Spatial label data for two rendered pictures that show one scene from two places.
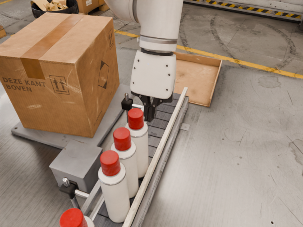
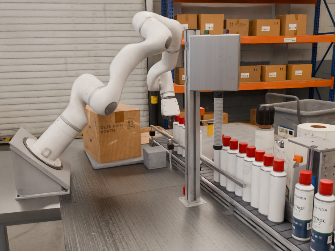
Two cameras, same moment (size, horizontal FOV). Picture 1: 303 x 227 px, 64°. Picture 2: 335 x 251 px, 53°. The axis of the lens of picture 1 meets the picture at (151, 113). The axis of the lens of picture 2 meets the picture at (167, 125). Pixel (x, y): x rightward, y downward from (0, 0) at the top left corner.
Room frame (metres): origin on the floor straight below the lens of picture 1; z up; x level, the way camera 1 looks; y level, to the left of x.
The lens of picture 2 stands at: (-0.96, 1.24, 1.43)
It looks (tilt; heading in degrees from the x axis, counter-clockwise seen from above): 13 degrees down; 319
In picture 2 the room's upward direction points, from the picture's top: 1 degrees counter-clockwise
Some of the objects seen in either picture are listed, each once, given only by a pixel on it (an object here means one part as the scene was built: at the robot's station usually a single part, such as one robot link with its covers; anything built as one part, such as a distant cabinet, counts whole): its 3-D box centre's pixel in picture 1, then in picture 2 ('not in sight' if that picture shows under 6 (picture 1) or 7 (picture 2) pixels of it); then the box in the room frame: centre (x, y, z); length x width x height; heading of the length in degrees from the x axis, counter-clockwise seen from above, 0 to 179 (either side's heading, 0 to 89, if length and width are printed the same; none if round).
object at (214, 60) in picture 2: not in sight; (215, 62); (-0.14, 0.31, 1.38); 0.17 x 0.10 x 0.19; 35
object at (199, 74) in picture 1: (185, 75); (148, 135); (0.87, -0.14, 0.85); 0.30 x 0.26 x 0.04; 160
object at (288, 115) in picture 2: not in sight; (304, 132); (0.87, -2.38, 0.48); 0.89 x 0.63 x 0.96; 80
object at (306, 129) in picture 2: not in sight; (316, 140); (-0.17, -0.45, 0.95); 0.20 x 0.20 x 0.14
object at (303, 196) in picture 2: not in sight; (303, 205); (-0.52, 0.37, 0.98); 0.05 x 0.05 x 0.20
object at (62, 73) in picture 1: (68, 72); (110, 130); (0.68, 0.27, 0.99); 0.30 x 0.24 x 0.27; 169
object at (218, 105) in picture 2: not in sight; (218, 120); (-0.18, 0.35, 1.18); 0.04 x 0.04 x 0.21
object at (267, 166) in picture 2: not in sight; (267, 184); (-0.37, 0.31, 0.98); 0.05 x 0.05 x 0.20
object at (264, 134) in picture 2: not in sight; (264, 135); (-0.09, -0.09, 1.03); 0.09 x 0.09 x 0.30
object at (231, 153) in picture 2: not in sight; (233, 165); (-0.17, 0.24, 0.98); 0.05 x 0.05 x 0.20
